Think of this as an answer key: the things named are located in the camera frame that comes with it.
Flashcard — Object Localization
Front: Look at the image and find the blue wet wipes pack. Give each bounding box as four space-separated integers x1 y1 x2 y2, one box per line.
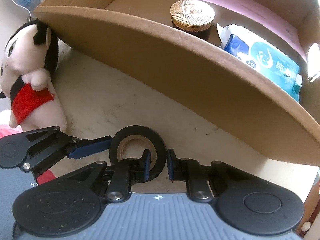
217 24 303 102

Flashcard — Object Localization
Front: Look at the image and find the plush doll with red bib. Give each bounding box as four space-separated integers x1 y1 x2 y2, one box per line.
1 20 67 132

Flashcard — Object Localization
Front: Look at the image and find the black electrical tape roll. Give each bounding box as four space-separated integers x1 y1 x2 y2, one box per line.
108 126 167 180

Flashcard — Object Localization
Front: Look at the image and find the brown cardboard box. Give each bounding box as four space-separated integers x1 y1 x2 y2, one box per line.
35 0 319 166

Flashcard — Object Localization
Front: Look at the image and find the pink paper sheet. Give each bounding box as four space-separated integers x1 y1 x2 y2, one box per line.
201 0 306 60

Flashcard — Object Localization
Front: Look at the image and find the black jar with gold lid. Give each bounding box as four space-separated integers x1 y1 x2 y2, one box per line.
170 0 215 41

